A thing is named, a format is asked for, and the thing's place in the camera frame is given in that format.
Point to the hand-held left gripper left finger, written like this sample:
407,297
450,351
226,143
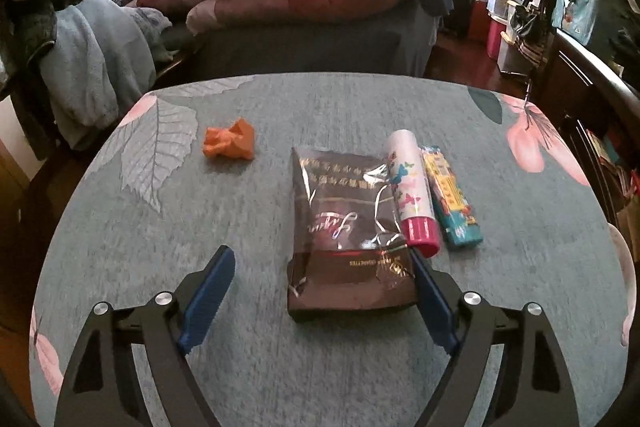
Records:
210,297

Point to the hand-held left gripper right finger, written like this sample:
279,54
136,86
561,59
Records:
432,304

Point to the dark cellophane-wrapped cigarette pack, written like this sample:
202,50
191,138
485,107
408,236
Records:
345,227

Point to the grey-green floral tablecloth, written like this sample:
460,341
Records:
200,217

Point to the teal and yellow small pack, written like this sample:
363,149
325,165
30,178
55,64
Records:
450,197

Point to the white butterfly-print tube pink cap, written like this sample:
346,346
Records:
407,177

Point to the orange crumpled wrapper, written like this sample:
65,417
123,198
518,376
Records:
230,141

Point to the light blue fleece blanket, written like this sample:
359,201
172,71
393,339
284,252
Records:
95,57

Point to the pink storage box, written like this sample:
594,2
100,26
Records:
496,39

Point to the bed with grey-blue sheet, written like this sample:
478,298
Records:
325,44

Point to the dark wooden dresser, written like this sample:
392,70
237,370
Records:
590,74

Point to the red container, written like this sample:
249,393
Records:
479,22

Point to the black handbag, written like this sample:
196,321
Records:
525,23

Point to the black suitcase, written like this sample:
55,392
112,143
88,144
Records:
462,4

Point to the white plastic lidded container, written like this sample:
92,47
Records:
505,2

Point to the dark jacket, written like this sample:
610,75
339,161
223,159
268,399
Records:
27,37

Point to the dark folded clothes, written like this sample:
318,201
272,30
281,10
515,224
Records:
627,49

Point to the teal fabric bag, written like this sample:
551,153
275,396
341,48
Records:
580,9

